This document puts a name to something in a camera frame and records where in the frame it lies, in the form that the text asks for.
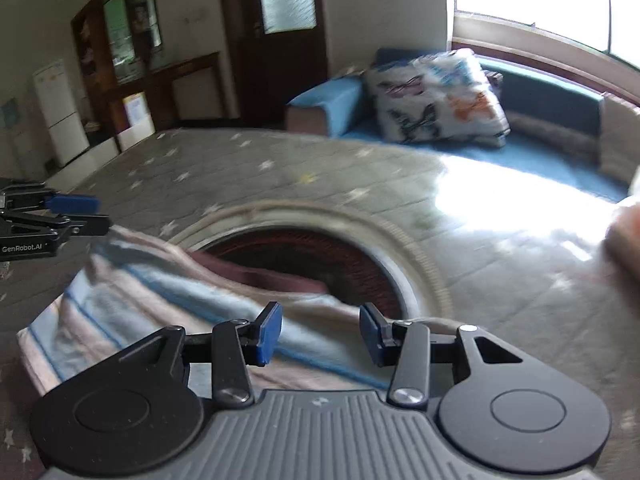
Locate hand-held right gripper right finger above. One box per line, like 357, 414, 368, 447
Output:
359, 302, 531, 407

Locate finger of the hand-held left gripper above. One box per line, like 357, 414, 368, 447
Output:
0, 211, 111, 239
0, 178, 100, 214

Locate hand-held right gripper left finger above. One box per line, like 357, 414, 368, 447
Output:
95, 302, 283, 408

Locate striped knit sweater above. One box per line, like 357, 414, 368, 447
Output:
17, 199, 456, 402

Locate white refrigerator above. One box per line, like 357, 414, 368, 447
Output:
32, 58, 92, 168

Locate dark wooden cabinet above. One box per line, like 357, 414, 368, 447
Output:
70, 0, 223, 153

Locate blue and brown block cushion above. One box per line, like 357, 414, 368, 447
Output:
285, 77, 368, 137

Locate blue sofa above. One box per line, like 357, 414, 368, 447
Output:
287, 47, 632, 205

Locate butterfly print pillow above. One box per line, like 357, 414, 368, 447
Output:
364, 48, 512, 149

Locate dark wooden door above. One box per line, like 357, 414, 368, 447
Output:
217, 0, 331, 128

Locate grey-brown fuzzy bolster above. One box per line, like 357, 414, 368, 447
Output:
505, 110, 603, 166

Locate beige cushion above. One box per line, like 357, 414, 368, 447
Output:
599, 92, 640, 192

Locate bright window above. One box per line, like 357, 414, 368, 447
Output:
450, 0, 640, 73

